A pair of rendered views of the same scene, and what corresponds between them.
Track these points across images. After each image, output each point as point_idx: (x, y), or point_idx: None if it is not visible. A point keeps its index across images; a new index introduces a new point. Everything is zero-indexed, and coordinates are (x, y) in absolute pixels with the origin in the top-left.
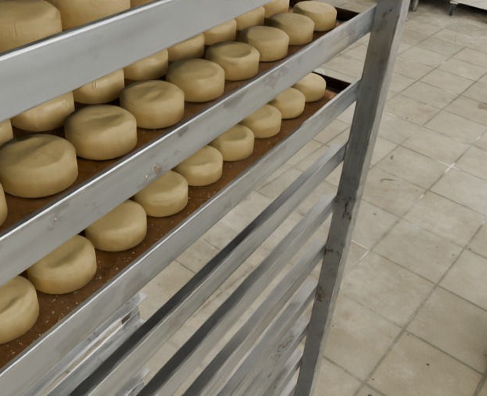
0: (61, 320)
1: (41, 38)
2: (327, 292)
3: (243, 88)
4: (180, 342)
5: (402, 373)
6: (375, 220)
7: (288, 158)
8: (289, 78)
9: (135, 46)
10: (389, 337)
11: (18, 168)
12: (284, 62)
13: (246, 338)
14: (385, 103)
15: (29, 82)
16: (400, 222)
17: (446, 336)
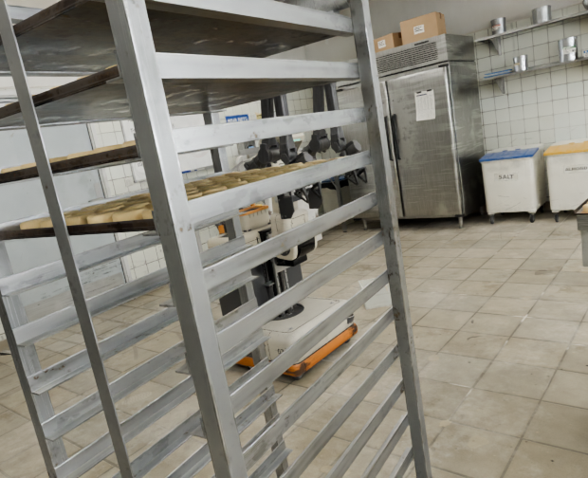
0: (222, 191)
1: None
2: (400, 310)
3: (291, 116)
4: None
5: (530, 471)
6: (470, 366)
7: (332, 175)
8: (318, 124)
9: (236, 71)
10: (510, 447)
11: None
12: (311, 113)
13: (339, 306)
14: (455, 288)
15: (200, 67)
16: (494, 363)
17: (562, 436)
